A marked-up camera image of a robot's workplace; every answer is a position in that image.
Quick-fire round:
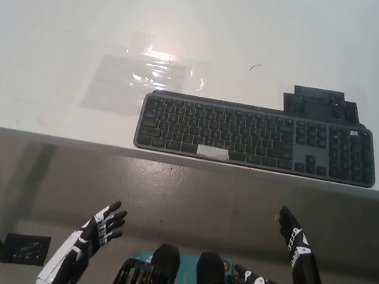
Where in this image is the dark grey wireless keyboard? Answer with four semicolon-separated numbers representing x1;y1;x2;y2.
132;86;379;189

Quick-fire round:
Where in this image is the wrinkled clear plastic film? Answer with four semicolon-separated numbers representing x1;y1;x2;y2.
122;29;216;97

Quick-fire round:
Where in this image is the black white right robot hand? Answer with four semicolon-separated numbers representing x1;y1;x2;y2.
232;199;344;284

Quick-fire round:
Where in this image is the white tape strip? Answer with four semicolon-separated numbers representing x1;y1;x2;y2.
196;143;231;162

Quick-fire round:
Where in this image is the grey clear plastic sheet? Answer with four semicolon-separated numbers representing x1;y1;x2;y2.
80;51;188;124

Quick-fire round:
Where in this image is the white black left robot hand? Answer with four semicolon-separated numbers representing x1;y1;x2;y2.
36;190;130;284

